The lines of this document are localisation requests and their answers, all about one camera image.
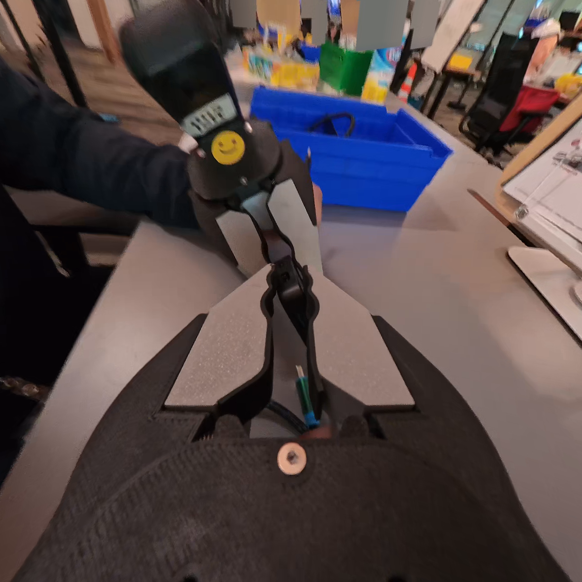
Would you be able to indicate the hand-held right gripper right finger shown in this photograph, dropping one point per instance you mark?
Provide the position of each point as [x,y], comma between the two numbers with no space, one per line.
[359,359]

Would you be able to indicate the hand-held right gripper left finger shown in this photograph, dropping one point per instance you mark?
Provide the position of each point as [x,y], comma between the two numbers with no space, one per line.
[223,359]

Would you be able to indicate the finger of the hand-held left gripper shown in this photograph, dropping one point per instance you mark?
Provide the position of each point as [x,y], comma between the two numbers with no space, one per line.
[241,241]
[295,213]

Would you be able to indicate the small black hub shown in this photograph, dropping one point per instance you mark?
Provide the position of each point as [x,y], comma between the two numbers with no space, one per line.
[288,291]

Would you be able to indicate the blue storage bin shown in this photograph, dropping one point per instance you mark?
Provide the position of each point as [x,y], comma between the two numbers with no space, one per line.
[363,182]

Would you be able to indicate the person's left forearm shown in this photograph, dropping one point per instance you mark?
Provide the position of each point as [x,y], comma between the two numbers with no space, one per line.
[91,159]

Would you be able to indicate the person's left hand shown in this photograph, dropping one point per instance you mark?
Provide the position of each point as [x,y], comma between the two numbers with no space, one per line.
[318,204]

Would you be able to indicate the person's right hand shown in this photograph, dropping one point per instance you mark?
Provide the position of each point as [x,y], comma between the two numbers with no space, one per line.
[318,433]

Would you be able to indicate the yellow printed box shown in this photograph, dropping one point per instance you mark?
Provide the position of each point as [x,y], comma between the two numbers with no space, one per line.
[295,75]

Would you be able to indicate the small green bin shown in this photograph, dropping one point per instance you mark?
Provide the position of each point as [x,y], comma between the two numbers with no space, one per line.
[345,68]

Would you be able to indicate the white stand base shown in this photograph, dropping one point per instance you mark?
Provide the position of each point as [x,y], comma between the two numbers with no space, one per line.
[541,268]

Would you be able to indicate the black chair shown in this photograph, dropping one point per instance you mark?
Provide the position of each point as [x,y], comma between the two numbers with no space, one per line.
[500,91]

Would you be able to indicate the white sign board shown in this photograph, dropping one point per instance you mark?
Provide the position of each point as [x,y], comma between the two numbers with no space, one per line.
[454,32]

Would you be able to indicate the printed instruction sheet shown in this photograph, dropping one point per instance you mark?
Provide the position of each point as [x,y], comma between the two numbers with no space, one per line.
[559,182]

